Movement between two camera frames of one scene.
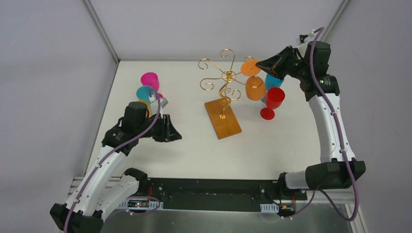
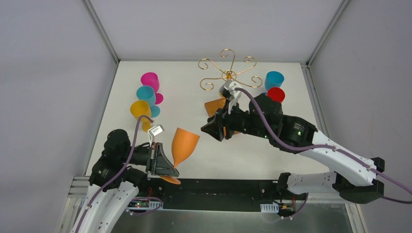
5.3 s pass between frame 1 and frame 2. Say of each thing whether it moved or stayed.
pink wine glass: stayed
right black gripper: moved
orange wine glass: moved
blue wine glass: stayed
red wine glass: stayed
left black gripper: moved
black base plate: stayed
